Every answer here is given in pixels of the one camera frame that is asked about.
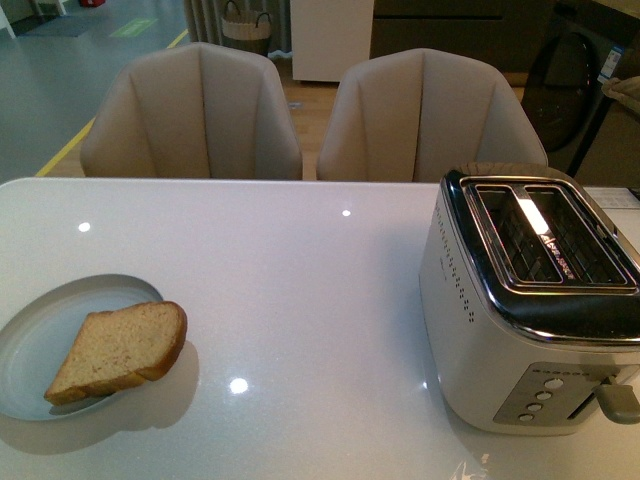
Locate slice of bread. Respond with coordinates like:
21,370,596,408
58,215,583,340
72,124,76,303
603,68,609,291
44,301,188,406

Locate dark kitchen counter cabinet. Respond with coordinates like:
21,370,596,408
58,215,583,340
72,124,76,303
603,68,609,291
370,0,554,73

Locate label card on table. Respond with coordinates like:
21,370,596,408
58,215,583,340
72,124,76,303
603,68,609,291
585,187,639,210

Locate grey curtain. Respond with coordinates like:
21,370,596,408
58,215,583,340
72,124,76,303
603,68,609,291
183,1,292,56

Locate white chrome two-slot toaster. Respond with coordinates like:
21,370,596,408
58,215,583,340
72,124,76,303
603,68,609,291
419,163,639,435

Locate right beige chair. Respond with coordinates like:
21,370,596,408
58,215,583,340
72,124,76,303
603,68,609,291
316,49,547,182

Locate white cabinet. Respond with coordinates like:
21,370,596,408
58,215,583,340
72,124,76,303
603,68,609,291
290,0,374,82

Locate white round plate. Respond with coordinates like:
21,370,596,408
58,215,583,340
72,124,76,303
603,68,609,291
1,274,162,421

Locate woven basket with handles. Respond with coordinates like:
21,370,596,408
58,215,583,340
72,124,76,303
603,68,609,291
221,0,272,56

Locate left beige chair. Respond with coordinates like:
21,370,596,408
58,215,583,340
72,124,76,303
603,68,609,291
80,43,303,180

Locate beige chair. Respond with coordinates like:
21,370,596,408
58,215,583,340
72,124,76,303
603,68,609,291
80,43,303,180
316,49,547,182

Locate black front-load washing machine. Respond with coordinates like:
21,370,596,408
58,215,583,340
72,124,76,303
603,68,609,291
522,1,639,157

